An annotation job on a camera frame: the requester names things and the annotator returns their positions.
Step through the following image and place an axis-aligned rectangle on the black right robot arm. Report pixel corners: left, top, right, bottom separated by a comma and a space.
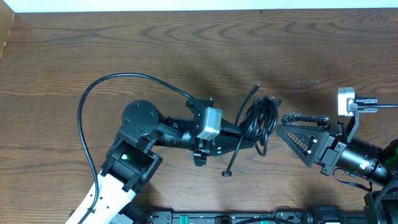
276, 96, 397, 223

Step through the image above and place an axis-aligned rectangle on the black left camera cable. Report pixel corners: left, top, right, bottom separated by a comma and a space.
76, 72, 193, 224

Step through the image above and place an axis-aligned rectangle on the wooden panel at left edge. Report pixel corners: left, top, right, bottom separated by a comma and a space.
0, 0, 15, 58

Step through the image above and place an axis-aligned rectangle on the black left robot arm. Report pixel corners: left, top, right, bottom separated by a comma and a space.
67, 97, 254, 223

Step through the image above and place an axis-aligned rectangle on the black usb cable bundle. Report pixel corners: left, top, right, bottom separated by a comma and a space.
221, 83, 282, 177

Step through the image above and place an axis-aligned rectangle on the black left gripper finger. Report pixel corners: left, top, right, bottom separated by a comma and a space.
214, 136, 254, 156
220, 118, 243, 138

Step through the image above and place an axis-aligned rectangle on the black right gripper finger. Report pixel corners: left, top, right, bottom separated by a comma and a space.
281, 113, 330, 126
276, 124, 330, 167

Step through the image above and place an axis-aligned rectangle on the black camera cable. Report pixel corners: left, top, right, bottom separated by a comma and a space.
76, 72, 193, 224
357, 103, 398, 110

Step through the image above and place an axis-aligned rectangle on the black right camera cable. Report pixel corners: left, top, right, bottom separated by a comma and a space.
357, 103, 398, 110

